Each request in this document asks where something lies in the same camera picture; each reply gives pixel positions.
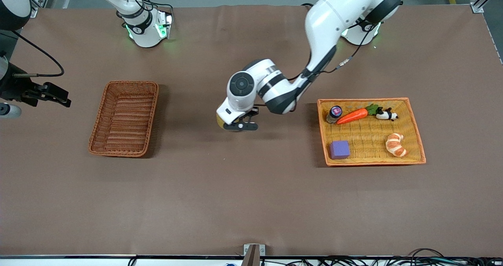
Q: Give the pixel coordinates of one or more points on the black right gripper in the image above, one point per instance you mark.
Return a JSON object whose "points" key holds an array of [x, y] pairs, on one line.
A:
{"points": [[15, 88]]}

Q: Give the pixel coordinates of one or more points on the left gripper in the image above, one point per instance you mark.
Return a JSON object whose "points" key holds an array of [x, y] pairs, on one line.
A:
{"points": [[253, 113]]}

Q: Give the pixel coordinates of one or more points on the yellow tape roll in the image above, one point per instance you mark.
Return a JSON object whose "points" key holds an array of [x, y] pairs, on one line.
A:
{"points": [[220, 121]]}

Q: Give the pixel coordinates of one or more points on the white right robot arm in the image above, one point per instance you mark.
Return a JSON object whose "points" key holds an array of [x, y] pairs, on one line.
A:
{"points": [[143, 26]]}

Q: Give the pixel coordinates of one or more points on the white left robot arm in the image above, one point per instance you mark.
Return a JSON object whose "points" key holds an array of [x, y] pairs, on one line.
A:
{"points": [[334, 14]]}

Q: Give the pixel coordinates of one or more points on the brown wicker basket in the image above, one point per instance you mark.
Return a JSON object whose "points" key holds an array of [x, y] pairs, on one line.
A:
{"points": [[125, 120]]}

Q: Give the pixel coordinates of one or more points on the orange woven basket tray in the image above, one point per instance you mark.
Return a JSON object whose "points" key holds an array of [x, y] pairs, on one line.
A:
{"points": [[369, 140]]}

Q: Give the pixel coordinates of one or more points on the brown table cover sheet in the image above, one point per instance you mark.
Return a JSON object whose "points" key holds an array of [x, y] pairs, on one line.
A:
{"points": [[243, 187]]}

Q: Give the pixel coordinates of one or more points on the small bottle purple cap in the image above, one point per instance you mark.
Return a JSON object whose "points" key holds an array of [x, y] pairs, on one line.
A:
{"points": [[334, 113]]}

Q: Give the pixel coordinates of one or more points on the purple cube block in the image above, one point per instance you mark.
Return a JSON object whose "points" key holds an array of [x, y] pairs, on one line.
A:
{"points": [[340, 149]]}

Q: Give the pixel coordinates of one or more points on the orange toy carrot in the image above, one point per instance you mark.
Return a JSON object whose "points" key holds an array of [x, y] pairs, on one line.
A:
{"points": [[353, 116]]}

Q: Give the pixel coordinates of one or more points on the black white panda toy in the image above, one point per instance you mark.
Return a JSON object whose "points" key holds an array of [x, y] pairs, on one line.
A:
{"points": [[387, 115]]}

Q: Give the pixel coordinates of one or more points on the toy croissant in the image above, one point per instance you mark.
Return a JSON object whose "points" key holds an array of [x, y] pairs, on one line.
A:
{"points": [[396, 145]]}

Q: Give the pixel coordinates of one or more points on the metal bracket at table edge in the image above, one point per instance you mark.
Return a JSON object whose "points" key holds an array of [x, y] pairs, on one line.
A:
{"points": [[254, 254]]}

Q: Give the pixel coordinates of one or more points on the white table edge rail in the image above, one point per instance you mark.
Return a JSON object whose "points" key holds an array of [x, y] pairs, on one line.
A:
{"points": [[78, 261]]}

